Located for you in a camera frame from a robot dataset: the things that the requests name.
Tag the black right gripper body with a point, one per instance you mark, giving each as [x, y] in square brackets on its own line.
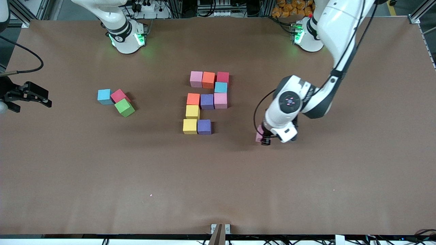
[7, 92]

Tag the pink foam cube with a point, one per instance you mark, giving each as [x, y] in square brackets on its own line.
[220, 100]
[259, 134]
[196, 78]

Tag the purple foam cube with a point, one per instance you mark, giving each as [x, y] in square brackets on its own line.
[204, 127]
[207, 101]

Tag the cyan foam cube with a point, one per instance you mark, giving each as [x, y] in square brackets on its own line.
[104, 96]
[220, 87]

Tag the crimson foam cube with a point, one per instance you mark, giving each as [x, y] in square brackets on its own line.
[223, 77]
[119, 95]

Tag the yellow foam cube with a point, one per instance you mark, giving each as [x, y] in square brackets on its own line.
[192, 111]
[190, 126]

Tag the orange foam cube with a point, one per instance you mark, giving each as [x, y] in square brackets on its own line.
[193, 98]
[208, 80]

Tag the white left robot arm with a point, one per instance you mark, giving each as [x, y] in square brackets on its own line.
[340, 30]

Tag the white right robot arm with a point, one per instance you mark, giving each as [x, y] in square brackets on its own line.
[126, 46]

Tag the green foam cube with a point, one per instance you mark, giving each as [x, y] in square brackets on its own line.
[123, 107]

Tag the orange snack bag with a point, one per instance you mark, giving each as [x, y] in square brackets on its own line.
[289, 8]

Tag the grey electronics box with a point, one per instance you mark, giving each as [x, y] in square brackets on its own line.
[221, 13]

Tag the white power strip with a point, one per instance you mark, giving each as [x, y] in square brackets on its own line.
[161, 14]

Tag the aluminium frame profile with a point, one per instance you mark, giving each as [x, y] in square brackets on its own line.
[27, 12]
[425, 8]

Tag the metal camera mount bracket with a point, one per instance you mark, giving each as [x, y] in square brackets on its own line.
[218, 236]

